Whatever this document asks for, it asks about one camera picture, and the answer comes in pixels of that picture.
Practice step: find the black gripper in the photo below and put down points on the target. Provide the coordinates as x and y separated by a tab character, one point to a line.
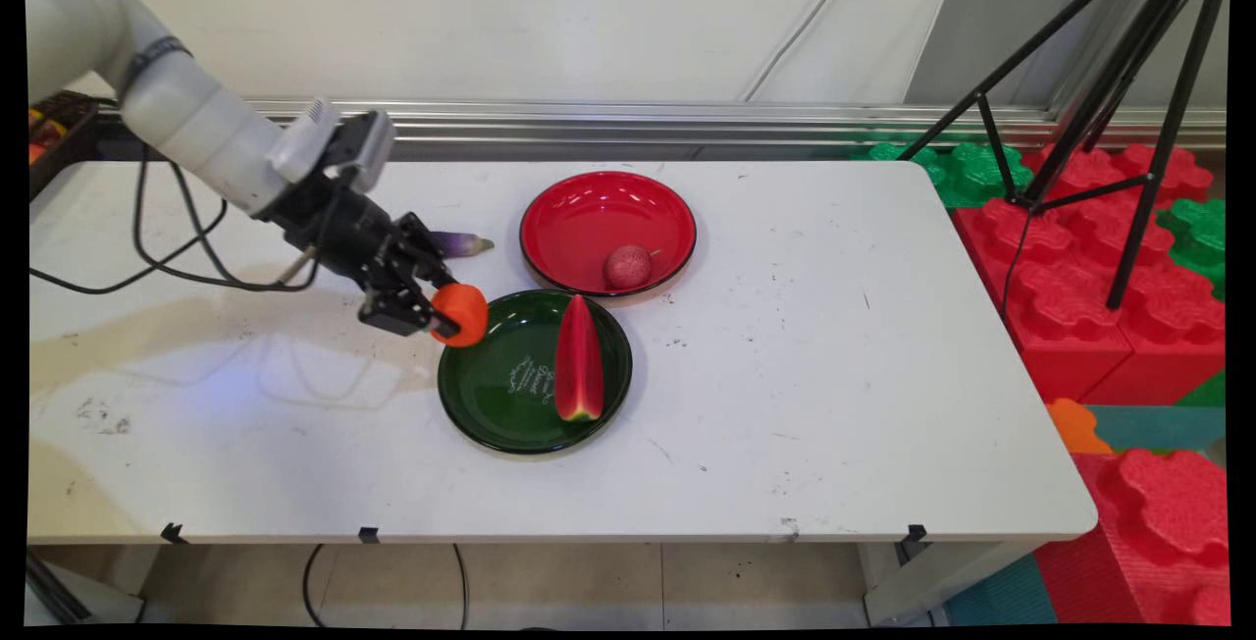
339	223

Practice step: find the orange toy carrot chunk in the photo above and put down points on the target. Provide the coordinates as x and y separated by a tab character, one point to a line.
461	314

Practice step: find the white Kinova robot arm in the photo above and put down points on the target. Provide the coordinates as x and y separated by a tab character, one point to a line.
167	95

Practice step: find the purple toy eggplant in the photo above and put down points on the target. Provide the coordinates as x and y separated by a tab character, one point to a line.
461	244

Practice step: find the dark green round plate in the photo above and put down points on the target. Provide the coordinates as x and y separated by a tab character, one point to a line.
515	395

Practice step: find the white wrist connector block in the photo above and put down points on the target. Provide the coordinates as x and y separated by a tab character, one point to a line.
302	137

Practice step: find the toy watermelon slice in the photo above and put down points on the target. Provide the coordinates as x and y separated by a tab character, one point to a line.
579	360

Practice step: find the red round plate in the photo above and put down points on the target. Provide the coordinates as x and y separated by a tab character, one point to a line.
606	233

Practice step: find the red toy lychee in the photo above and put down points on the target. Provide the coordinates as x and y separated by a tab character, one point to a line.
628	267

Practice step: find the black table edge clip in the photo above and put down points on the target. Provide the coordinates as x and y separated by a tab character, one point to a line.
369	534
173	532
915	533

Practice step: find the dark woven basket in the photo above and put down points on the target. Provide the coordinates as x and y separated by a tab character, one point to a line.
64	134

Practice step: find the colourful toys in basket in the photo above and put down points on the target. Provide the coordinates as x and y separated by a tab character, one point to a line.
41	134

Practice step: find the green foam block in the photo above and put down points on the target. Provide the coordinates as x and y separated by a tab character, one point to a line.
957	174
1199	238

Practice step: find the white table leg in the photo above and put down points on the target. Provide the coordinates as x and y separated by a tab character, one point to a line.
932	586

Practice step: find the large red foam block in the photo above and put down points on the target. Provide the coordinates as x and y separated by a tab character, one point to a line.
1070	296

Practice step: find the black tripod stand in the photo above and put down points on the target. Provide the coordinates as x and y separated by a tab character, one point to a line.
1128	80

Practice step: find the teal foam mat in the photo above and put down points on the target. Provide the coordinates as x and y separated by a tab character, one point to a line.
1163	426

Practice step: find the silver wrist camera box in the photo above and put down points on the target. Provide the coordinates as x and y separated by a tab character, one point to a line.
368	144

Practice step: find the aluminium wall rail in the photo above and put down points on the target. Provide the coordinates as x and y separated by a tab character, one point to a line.
736	122

